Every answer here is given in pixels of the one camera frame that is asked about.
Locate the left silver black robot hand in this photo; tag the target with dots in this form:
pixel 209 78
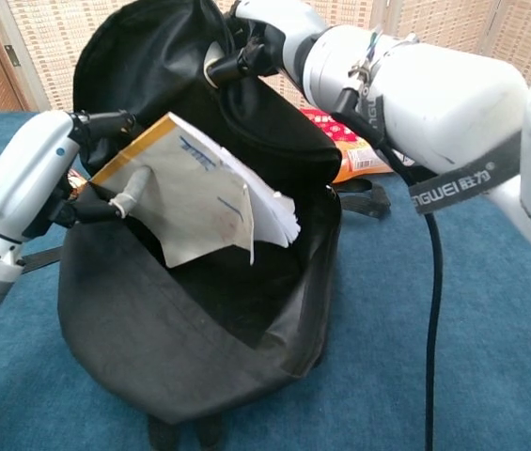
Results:
pixel 25 178

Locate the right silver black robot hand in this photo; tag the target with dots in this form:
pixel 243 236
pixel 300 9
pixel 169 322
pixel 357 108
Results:
pixel 284 23

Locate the yellow notebook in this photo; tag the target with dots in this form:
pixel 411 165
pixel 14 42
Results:
pixel 190 197

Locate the black backpack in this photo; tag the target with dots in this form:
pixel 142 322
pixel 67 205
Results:
pixel 152 329

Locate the orange green snack bag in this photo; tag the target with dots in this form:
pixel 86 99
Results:
pixel 76 185

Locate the dark metal screen hinge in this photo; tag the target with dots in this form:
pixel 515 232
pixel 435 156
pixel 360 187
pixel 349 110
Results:
pixel 11 55

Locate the bamboo folding screen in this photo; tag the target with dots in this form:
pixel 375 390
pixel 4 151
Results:
pixel 44 47

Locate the orange drink plastic bottle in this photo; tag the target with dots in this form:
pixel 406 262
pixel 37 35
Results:
pixel 359 162

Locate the blue table cover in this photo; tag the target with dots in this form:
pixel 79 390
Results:
pixel 504 352

